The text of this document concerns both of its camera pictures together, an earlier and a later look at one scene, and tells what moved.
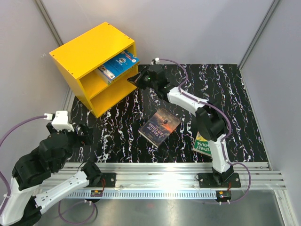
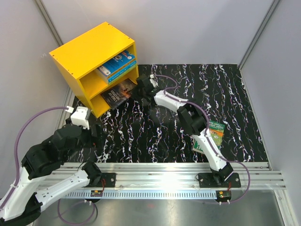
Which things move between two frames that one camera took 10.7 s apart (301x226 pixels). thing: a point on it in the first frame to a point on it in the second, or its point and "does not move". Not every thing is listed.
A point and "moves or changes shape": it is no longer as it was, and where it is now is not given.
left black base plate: x=107 y=180 does not move
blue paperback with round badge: x=118 y=65 moves or changes shape
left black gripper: x=82 y=140 to x=95 y=141
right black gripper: x=133 y=80 to x=134 y=93
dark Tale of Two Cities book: x=159 y=128 to x=114 y=97
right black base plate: x=206 y=180 does not move
